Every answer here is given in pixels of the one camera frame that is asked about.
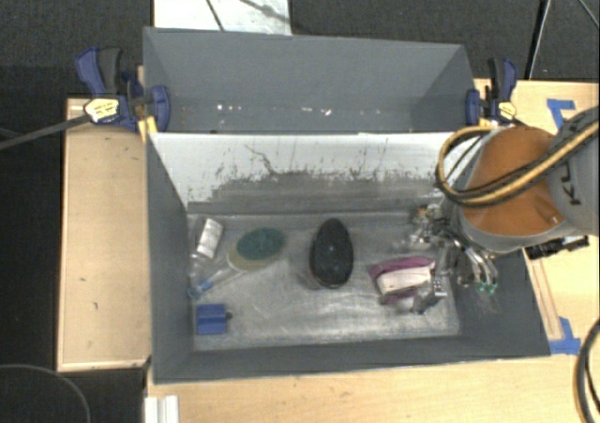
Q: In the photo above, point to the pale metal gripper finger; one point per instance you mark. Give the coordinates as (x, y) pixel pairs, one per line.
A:
(424, 301)

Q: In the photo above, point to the purple and white stapler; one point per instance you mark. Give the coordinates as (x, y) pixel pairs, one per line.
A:
(398, 278)

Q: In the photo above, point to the black oval brush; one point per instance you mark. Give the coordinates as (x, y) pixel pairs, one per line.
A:
(332, 252)

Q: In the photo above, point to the green and yellow round sponge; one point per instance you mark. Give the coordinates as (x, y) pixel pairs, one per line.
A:
(260, 245)

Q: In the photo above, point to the small blue block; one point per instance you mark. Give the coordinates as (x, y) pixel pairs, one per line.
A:
(211, 318)

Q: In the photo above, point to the grey metal bin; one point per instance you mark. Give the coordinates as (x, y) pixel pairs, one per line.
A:
(300, 83)

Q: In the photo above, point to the clear plastic bottle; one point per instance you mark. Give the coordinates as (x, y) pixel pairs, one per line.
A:
(208, 236)

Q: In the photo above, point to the pale wood flat board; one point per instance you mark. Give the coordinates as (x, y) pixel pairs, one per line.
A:
(105, 233)

